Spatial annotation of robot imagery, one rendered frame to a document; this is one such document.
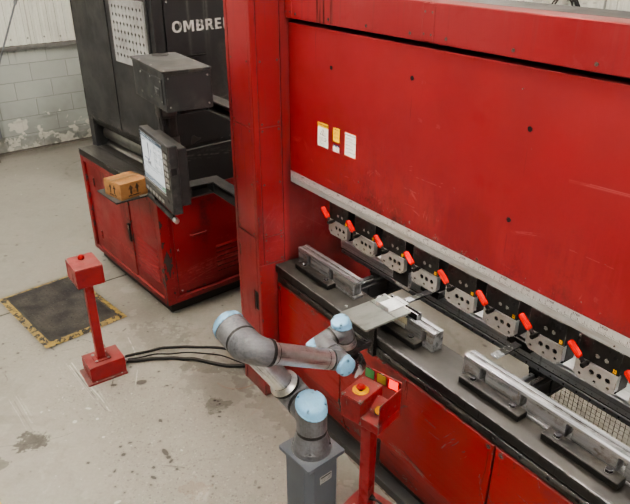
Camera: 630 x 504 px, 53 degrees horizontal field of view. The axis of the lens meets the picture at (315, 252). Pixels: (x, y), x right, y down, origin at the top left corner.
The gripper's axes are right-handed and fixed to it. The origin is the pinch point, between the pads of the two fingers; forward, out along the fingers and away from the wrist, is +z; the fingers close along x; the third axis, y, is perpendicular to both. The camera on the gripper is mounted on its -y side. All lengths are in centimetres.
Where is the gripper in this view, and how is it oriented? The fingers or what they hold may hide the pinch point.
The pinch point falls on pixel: (360, 371)
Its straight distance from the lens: 269.4
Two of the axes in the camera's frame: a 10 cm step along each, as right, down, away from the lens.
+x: 7.6, 2.9, -5.8
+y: -6.1, 6.3, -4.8
